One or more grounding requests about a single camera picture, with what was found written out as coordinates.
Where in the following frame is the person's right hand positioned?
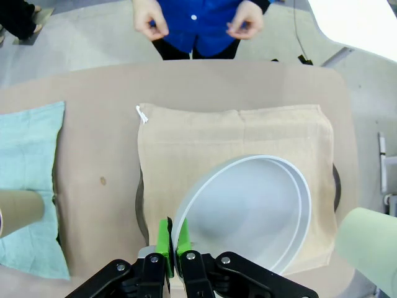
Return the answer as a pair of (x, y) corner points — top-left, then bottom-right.
(132, 0), (170, 42)

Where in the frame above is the black floor cable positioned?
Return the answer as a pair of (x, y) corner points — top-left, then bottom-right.
(292, 0), (314, 66)

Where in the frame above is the white bowl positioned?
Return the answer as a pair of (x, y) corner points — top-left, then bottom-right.
(172, 154), (313, 277)

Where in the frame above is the teal cloth mat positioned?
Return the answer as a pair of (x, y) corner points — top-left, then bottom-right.
(0, 101), (71, 281)

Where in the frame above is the person's left hand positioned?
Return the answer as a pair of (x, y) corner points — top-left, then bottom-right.
(226, 0), (265, 40)

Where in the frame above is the beige cloth mat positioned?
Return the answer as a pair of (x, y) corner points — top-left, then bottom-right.
(135, 102), (339, 288)

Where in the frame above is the white table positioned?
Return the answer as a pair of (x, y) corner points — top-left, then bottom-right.
(306, 0), (397, 68)

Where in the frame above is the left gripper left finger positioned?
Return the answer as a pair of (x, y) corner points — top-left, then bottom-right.
(63, 217), (174, 298)

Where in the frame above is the person in blue coat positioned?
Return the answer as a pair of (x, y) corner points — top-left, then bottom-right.
(151, 0), (271, 61)

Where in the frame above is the tall brown cup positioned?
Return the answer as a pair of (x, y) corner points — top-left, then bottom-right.
(0, 190), (46, 240)

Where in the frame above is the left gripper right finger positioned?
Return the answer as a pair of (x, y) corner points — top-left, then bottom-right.
(175, 218), (320, 298)

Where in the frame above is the bystander in black clothes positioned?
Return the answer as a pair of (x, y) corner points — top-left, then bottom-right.
(0, 0), (55, 46)

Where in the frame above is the pale green cup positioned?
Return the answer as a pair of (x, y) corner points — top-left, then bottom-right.
(334, 207), (397, 298)

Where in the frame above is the white tube fixture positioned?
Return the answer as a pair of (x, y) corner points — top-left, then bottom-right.
(377, 132), (397, 215)

